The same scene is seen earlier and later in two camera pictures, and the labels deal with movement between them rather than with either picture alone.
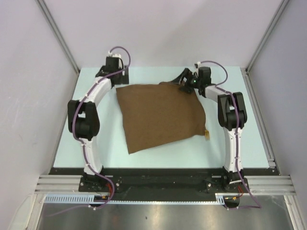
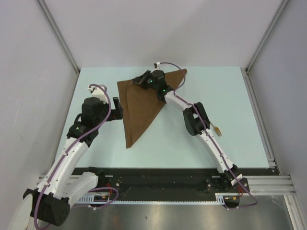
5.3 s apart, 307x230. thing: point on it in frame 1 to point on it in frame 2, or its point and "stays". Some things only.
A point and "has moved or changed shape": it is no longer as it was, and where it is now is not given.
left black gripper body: [123, 79] to [104, 109]
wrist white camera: [196, 65] to [158, 68]
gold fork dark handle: [207, 135] has moved or changed shape
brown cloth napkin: [155, 115] has moved or changed shape
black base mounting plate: [161, 184] stays
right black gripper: [186, 87] to [141, 80]
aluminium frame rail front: [255, 184] stays
